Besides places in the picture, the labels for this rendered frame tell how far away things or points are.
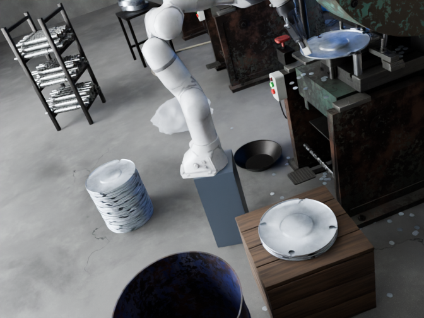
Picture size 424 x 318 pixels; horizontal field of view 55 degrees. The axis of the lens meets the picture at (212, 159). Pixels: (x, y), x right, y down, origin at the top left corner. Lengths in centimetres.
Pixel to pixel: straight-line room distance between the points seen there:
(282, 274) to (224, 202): 55
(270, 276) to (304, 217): 27
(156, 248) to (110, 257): 26
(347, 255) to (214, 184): 66
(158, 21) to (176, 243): 118
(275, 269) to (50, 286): 131
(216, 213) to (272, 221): 40
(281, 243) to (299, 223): 11
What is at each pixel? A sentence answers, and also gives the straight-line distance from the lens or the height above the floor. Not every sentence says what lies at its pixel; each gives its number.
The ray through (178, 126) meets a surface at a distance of 296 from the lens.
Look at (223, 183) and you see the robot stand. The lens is 183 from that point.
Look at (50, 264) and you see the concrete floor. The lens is 252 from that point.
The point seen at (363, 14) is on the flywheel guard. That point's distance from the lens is 137.
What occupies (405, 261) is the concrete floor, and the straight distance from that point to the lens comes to 196.
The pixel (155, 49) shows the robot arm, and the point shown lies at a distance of 156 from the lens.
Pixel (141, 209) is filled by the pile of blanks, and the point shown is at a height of 9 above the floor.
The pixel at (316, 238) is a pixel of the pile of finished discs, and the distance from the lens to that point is 153.
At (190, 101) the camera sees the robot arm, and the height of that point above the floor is 83.
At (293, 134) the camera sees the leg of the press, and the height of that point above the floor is 26.
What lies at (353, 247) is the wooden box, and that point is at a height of 35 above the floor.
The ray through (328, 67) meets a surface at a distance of 190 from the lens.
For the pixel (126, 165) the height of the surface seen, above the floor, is 31.
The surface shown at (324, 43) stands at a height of 79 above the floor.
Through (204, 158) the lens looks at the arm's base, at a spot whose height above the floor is 53.
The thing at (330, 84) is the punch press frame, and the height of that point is 64.
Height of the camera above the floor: 151
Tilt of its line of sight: 34 degrees down
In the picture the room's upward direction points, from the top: 17 degrees counter-clockwise
